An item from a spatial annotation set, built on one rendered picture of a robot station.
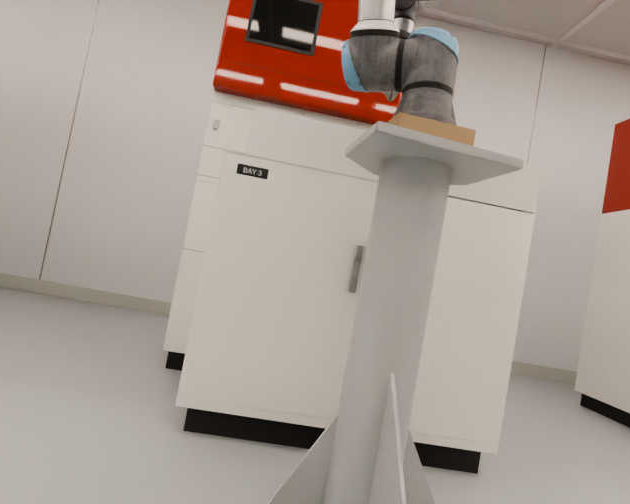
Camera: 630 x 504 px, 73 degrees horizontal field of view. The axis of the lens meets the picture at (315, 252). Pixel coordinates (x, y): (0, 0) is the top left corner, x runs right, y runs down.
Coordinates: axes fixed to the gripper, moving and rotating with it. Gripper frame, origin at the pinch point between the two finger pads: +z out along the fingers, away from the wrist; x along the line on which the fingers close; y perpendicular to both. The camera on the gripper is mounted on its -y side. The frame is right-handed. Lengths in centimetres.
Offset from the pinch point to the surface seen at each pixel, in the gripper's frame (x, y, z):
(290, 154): 27.3, -4.5, 25.4
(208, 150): 63, 58, 15
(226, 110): 59, 58, -4
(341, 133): 13.6, -4.5, 16.2
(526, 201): -46, -5, 25
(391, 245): 2, -40, 49
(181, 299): 62, 58, 80
